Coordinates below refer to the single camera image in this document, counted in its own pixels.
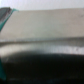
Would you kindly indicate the black kcup holder drawer box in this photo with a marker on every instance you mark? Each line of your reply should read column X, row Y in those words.
column 44, row 47

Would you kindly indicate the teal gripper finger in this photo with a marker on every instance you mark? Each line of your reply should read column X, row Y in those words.
column 5, row 14

